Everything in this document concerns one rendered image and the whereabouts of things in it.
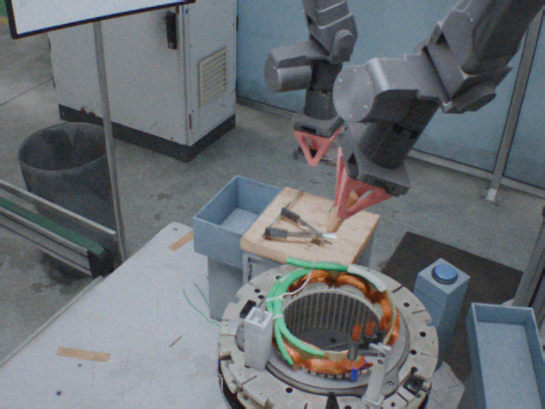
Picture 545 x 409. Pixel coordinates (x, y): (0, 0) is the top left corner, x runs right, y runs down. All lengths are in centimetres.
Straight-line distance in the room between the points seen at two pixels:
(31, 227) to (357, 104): 127
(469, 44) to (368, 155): 19
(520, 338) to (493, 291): 165
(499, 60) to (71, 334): 105
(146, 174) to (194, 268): 183
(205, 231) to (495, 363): 57
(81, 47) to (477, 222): 228
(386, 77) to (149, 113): 279
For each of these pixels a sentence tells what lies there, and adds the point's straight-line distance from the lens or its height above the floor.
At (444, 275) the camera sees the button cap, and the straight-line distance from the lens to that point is 112.
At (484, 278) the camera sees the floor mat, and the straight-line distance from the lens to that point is 278.
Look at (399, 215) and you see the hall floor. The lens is 305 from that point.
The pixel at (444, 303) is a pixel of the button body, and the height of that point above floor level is 101.
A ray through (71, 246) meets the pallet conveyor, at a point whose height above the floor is 75.
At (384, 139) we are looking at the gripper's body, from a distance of 68.
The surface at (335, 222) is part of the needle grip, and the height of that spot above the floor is 130.
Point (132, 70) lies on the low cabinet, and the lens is 330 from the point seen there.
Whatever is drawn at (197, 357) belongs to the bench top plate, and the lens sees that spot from 129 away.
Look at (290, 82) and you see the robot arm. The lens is 98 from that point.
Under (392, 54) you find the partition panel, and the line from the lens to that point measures 317.
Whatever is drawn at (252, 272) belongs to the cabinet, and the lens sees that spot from 116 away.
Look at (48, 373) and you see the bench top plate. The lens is 131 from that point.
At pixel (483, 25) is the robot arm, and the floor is 160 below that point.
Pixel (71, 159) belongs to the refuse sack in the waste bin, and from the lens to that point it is 270.
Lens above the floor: 176
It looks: 36 degrees down
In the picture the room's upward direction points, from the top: 2 degrees clockwise
